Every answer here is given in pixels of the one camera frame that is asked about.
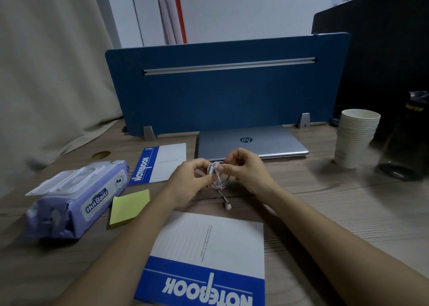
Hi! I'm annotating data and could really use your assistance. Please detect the person's left hand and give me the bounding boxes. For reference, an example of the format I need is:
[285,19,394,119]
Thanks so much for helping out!
[164,158,219,209]

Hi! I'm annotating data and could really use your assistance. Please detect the person's right hand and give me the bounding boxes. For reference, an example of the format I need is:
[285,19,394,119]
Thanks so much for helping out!
[218,147,279,199]

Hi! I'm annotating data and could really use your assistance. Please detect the silver laptop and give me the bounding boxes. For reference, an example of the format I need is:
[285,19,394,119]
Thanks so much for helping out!
[195,125,310,162]

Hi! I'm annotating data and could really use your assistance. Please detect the white wired earphones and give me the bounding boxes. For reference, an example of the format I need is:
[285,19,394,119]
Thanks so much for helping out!
[206,161,232,211]

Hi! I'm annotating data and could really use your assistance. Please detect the yellow sticky note pad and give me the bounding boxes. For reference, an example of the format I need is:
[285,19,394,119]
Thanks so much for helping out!
[109,189,151,229]

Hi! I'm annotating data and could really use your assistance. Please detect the blue and white notebook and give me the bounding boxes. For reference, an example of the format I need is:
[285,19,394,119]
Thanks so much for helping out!
[128,143,187,186]
[134,211,266,306]

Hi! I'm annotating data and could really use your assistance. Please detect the white paper cup stack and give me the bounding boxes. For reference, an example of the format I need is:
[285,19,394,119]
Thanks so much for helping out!
[336,109,382,144]
[333,136,369,169]

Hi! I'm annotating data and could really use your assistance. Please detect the purple wet wipes pack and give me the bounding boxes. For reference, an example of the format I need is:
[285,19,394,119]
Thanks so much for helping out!
[25,160,130,240]

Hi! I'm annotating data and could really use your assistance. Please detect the dark translucent water bottle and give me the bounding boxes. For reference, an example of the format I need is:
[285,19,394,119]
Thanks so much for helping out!
[375,91,429,182]

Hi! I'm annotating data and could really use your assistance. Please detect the person's right forearm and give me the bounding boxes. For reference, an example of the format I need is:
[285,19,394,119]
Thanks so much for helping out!
[265,185,429,306]

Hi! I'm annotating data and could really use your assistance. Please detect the person's left forearm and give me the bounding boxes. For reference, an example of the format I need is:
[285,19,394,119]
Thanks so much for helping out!
[53,192,178,306]

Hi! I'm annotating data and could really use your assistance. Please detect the blue desk divider panel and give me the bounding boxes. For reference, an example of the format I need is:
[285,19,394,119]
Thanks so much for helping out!
[105,32,352,137]

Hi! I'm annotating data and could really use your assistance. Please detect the red rolled tube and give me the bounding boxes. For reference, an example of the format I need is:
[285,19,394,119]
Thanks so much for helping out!
[171,0,188,44]

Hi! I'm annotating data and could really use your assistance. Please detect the beige curtain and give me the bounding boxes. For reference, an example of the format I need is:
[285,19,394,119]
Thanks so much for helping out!
[0,0,123,197]

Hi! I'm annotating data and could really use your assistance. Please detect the white rolled tube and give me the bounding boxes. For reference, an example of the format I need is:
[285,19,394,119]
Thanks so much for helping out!
[163,0,184,45]
[154,0,177,45]

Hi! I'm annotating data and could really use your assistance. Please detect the black partition panel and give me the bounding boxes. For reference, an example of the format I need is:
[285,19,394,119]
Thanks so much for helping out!
[311,0,429,129]

